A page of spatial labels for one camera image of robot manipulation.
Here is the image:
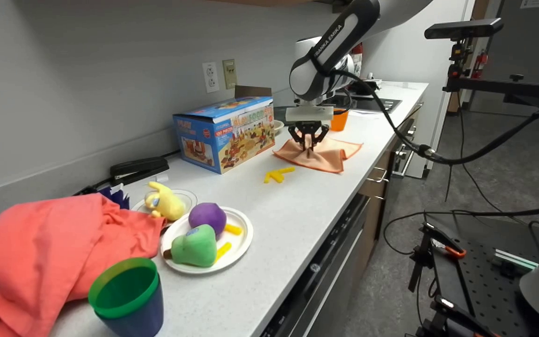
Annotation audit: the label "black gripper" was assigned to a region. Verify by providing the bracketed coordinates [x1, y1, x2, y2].
[289, 122, 332, 157]

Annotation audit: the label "peach towel with orange edge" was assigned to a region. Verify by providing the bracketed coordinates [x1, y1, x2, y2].
[274, 135, 365, 176]

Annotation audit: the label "orange cup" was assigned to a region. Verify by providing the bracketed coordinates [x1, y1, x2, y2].
[330, 107, 350, 133]

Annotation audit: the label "stainless steel sink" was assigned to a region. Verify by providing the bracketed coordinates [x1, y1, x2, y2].
[348, 94, 405, 116]

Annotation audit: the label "toy food set box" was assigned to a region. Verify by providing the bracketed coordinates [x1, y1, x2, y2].
[173, 94, 277, 176]

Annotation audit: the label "small yellow toy fry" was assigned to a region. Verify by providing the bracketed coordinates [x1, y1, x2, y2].
[214, 240, 234, 260]
[223, 221, 246, 238]

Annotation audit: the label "large white plate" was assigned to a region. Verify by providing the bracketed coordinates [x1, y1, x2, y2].
[159, 204, 255, 277]

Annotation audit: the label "purple toy plum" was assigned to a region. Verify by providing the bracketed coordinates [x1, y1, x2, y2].
[188, 200, 229, 240]

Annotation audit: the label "lower counter cabinet drawers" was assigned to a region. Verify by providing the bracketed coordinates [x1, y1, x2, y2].
[259, 109, 421, 337]

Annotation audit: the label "small white plate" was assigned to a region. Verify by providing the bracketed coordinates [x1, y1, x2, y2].
[133, 187, 201, 217]

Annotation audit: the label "yellow plush toy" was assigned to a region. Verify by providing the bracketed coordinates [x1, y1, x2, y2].
[143, 180, 189, 223]

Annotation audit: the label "green toy pear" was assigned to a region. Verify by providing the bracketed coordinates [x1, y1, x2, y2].
[161, 223, 219, 270]

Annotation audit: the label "black stapler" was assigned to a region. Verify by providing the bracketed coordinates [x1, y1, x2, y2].
[107, 156, 173, 187]

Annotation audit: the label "red fire extinguisher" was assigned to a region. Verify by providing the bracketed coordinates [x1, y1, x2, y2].
[472, 49, 494, 81]

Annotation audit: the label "dark blue small item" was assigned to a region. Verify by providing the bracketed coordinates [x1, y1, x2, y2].
[98, 184, 133, 212]

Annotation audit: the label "black perforated cart top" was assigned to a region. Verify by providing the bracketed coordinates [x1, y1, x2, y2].
[406, 221, 539, 337]

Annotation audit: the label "blue cup with green rim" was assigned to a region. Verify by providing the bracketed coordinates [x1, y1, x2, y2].
[86, 257, 165, 337]

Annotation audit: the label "coral red cloth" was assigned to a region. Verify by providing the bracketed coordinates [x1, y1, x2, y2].
[0, 193, 167, 337]

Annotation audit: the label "wrist camera mount box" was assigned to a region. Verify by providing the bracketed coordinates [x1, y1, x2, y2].
[283, 105, 335, 126]

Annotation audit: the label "tan wall switch plate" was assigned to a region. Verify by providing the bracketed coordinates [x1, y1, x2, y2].
[221, 56, 240, 92]

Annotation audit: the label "white wall outlet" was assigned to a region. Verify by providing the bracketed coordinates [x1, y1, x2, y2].
[201, 58, 223, 96]

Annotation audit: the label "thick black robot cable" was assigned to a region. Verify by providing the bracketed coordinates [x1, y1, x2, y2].
[328, 66, 539, 167]

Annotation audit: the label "thin black floor cable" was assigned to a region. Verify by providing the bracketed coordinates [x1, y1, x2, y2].
[380, 197, 539, 258]

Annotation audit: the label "orange handled black clamp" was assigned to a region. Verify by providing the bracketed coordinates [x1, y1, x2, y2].
[429, 238, 470, 262]

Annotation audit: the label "black stereo camera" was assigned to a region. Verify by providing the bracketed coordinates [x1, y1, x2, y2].
[423, 17, 506, 41]

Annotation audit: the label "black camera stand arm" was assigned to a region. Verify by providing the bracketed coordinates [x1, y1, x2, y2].
[444, 38, 539, 109]

